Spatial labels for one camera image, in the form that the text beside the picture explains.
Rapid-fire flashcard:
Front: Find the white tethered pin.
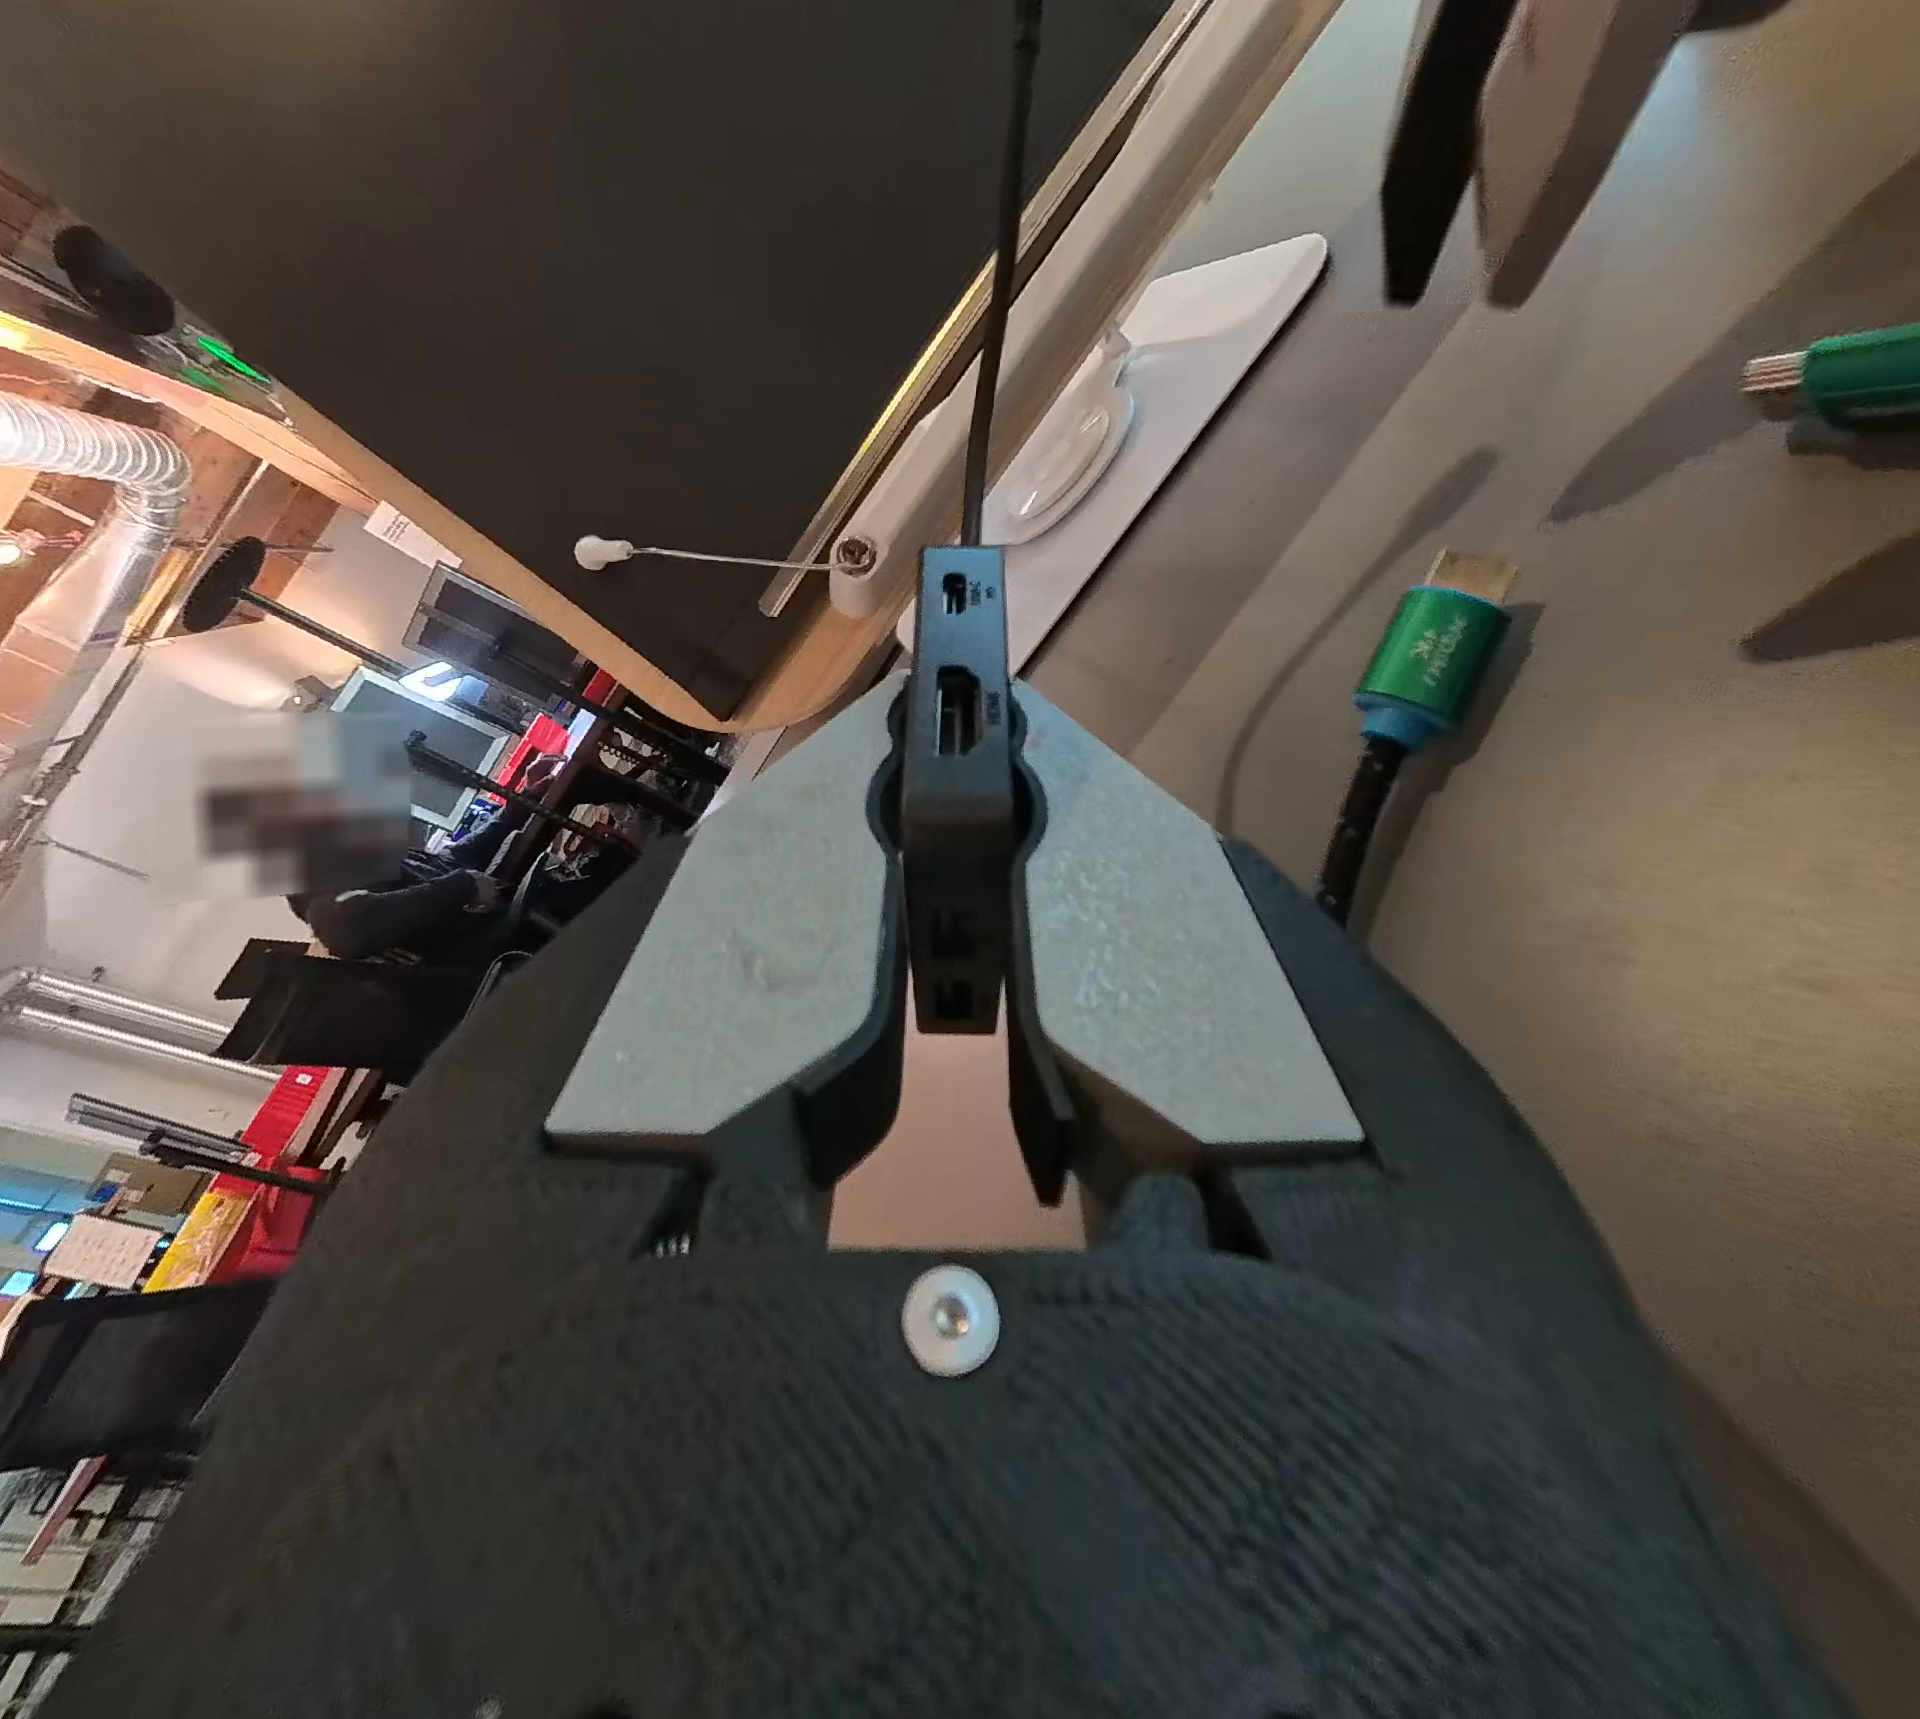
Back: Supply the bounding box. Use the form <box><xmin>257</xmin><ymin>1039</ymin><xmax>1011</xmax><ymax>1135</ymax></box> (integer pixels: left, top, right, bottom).
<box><xmin>575</xmin><ymin>531</ymin><xmax>881</xmax><ymax>583</ymax></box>

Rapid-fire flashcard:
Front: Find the silver ventilation duct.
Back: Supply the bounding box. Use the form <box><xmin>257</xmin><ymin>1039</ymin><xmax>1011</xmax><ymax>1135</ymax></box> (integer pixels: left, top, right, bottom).
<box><xmin>0</xmin><ymin>390</ymin><xmax>197</xmax><ymax>775</ymax></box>

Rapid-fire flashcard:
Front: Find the black shelving rack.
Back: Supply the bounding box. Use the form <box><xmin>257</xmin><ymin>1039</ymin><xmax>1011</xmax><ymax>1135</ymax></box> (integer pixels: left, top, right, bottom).
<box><xmin>404</xmin><ymin>662</ymin><xmax>727</xmax><ymax>883</ymax></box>

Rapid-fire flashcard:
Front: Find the red cabinet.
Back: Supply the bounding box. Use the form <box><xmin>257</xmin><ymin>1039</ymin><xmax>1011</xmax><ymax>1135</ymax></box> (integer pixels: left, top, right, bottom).
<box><xmin>225</xmin><ymin>1067</ymin><xmax>395</xmax><ymax>1278</ymax></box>

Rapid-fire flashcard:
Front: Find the black disc lamp on pole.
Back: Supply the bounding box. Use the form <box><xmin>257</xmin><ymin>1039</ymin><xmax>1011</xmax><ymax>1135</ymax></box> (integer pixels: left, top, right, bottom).
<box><xmin>178</xmin><ymin>533</ymin><xmax>408</xmax><ymax>675</ymax></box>

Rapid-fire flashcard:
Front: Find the black screen with tan frame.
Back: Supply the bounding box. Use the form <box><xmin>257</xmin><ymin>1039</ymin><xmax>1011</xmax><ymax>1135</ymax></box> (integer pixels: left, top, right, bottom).
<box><xmin>0</xmin><ymin>0</ymin><xmax>1404</xmax><ymax>736</ymax></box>

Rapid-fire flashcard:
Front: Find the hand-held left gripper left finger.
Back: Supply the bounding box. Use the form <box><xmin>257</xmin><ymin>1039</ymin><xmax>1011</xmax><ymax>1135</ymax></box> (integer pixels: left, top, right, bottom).
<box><xmin>543</xmin><ymin>675</ymin><xmax>919</xmax><ymax>1177</ymax></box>

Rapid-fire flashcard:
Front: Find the black braided HDMI cable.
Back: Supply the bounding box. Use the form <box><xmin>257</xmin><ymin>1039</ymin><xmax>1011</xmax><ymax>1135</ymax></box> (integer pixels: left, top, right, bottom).
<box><xmin>1311</xmin><ymin>325</ymin><xmax>1920</xmax><ymax>932</ymax></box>

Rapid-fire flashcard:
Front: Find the black USB hub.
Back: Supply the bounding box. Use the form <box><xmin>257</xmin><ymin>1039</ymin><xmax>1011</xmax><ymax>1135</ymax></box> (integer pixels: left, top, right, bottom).
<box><xmin>896</xmin><ymin>0</ymin><xmax>1058</xmax><ymax>1039</ymax></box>

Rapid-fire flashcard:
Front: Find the round black lamp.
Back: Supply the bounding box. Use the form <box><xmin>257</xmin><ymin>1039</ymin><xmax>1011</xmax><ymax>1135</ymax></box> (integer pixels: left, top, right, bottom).
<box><xmin>52</xmin><ymin>224</ymin><xmax>178</xmax><ymax>336</ymax></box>

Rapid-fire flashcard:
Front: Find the black mesh chair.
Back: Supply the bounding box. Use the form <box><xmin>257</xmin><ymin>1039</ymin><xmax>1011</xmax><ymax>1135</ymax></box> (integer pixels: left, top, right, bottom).
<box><xmin>0</xmin><ymin>1276</ymin><xmax>278</xmax><ymax>1467</ymax></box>

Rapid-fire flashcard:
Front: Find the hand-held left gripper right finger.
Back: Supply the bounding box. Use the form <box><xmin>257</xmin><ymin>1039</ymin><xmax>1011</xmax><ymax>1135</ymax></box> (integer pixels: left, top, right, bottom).
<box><xmin>1004</xmin><ymin>685</ymin><xmax>1371</xmax><ymax>1205</ymax></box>

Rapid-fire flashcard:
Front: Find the black office chair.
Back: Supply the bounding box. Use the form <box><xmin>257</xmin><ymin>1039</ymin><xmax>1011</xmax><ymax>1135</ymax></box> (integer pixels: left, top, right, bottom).
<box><xmin>214</xmin><ymin>934</ymin><xmax>528</xmax><ymax>1084</ymax></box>

